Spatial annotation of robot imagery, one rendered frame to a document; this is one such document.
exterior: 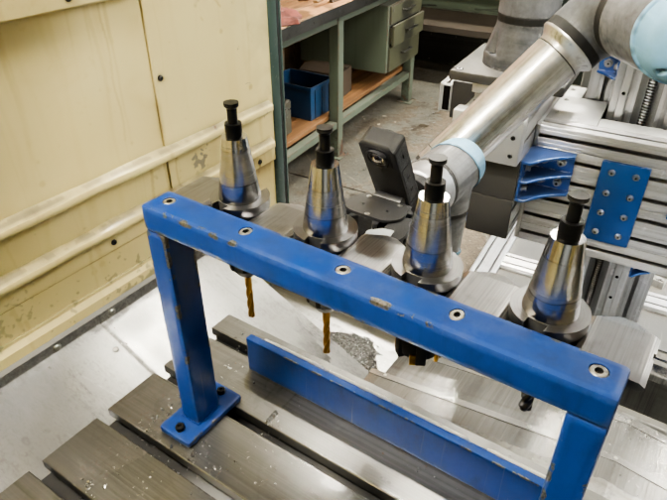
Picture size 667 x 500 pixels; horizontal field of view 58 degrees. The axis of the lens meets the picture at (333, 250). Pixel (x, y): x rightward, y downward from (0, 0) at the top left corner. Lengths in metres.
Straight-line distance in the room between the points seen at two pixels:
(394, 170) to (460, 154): 0.18
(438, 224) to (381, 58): 3.37
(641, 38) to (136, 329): 0.88
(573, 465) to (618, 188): 0.87
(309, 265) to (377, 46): 3.36
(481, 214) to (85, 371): 0.81
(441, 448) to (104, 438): 0.42
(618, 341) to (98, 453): 0.62
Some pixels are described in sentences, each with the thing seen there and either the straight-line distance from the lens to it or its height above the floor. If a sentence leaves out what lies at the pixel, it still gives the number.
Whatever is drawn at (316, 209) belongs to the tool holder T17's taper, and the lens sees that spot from 0.56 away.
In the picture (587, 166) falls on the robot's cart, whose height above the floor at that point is 1.00.
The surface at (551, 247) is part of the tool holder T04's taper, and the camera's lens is 0.48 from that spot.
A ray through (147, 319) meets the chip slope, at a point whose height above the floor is 0.83.
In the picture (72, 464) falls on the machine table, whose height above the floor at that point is 0.90.
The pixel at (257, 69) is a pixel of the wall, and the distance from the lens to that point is 1.23.
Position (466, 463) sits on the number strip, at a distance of 0.76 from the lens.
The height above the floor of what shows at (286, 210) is 1.22.
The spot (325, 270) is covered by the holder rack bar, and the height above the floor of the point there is 1.23.
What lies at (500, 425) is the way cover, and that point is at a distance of 1.07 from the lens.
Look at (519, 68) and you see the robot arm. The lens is 0.96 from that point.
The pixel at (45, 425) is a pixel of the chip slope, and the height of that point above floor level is 0.82.
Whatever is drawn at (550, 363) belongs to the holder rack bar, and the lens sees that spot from 0.47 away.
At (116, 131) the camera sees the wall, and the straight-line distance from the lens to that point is 1.03.
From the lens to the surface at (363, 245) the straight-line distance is 0.58.
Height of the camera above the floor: 1.53
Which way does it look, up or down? 34 degrees down
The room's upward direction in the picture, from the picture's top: straight up
